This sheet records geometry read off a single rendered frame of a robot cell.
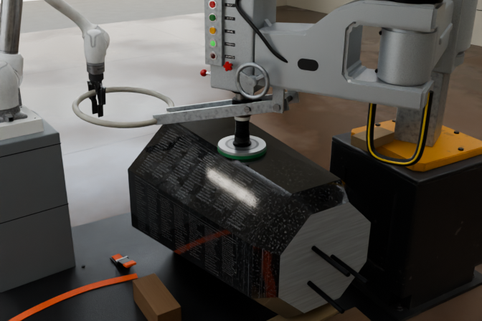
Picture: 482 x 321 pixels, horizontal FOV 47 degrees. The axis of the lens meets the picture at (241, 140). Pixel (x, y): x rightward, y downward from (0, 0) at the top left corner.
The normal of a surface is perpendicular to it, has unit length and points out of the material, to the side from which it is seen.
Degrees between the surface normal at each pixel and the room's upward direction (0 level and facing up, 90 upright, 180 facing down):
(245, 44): 90
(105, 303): 0
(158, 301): 0
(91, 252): 0
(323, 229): 90
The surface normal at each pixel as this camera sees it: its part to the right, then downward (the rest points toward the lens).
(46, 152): 0.59, 0.32
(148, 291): 0.01, -0.92
